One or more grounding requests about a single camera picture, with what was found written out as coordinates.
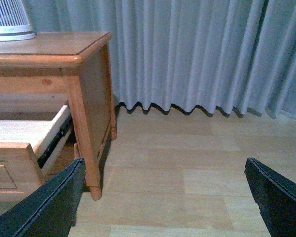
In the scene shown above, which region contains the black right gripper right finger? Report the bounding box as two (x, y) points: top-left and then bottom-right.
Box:
(245, 158), (296, 237)

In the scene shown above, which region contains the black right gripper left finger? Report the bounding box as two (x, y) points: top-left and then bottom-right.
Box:
(0, 158), (86, 237)

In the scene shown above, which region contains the wooden drawer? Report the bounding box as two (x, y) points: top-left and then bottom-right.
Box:
(0, 105), (73, 202)

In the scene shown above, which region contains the wooden nightstand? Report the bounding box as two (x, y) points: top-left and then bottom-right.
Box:
(0, 32), (116, 200)

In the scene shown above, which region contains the light grey curtain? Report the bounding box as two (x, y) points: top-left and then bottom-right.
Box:
(25, 0), (296, 116)

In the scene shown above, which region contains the white slatted table lamp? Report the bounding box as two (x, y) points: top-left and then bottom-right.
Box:
(0, 0), (36, 41)

